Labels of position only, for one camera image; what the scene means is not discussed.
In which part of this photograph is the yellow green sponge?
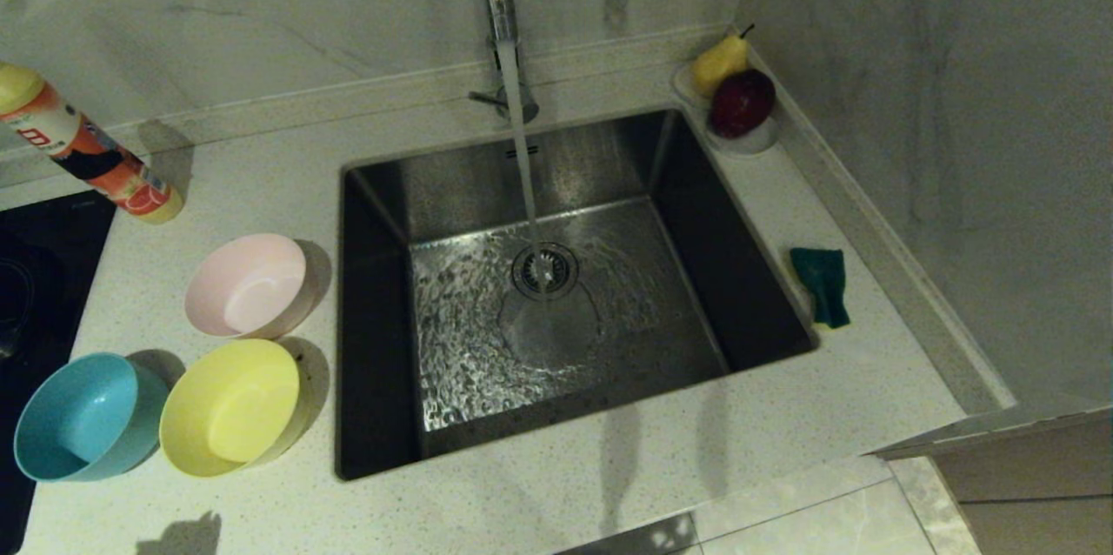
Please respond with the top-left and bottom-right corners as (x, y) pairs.
(790, 247), (851, 330)

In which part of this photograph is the orange dish soap bottle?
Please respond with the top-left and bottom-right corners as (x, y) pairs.
(0, 62), (185, 225)

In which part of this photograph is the blue plastic bowl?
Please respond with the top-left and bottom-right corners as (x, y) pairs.
(13, 352), (170, 483)

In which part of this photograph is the stainless steel sink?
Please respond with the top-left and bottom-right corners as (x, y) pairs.
(335, 107), (820, 482)

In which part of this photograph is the round metal drain strainer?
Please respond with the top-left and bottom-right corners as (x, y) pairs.
(511, 242), (580, 302)

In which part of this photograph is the small white dish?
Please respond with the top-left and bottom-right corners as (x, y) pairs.
(672, 59), (782, 156)

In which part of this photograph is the dark red apple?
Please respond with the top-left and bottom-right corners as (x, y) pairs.
(709, 68), (776, 139)

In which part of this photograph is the yellow pear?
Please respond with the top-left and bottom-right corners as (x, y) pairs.
(691, 23), (756, 98)

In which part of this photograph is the pink plastic bowl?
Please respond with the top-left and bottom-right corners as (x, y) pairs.
(184, 233), (319, 340)

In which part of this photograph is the yellow plastic bowl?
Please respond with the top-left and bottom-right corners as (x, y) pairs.
(159, 338), (312, 478)

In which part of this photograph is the black induction cooktop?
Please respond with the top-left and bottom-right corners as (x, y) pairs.
(0, 190), (118, 555)

